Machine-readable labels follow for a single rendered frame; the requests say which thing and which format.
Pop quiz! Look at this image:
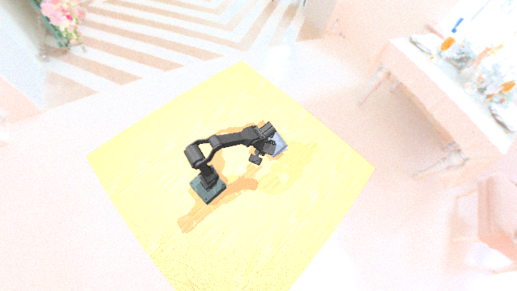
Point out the grey square panel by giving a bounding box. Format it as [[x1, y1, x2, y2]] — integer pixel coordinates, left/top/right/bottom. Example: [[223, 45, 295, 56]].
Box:
[[268, 131, 288, 158]]

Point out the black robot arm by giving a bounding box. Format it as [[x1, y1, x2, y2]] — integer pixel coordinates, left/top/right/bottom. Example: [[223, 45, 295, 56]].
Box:
[[184, 121, 277, 192]]

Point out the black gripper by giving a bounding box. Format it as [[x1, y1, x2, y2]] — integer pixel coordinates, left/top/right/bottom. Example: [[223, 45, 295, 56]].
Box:
[[248, 133, 275, 166]]

